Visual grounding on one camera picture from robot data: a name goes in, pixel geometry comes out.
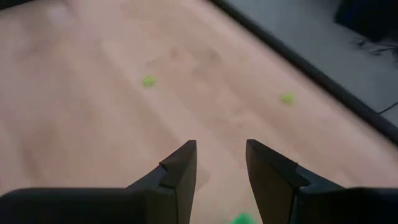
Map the green spider toy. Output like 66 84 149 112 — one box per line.
279 92 296 106
141 75 158 89

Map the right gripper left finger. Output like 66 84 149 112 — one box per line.
0 139 198 224

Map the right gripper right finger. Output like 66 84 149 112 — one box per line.
246 139 398 224

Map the green plastic basket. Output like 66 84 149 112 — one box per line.
231 212 259 224

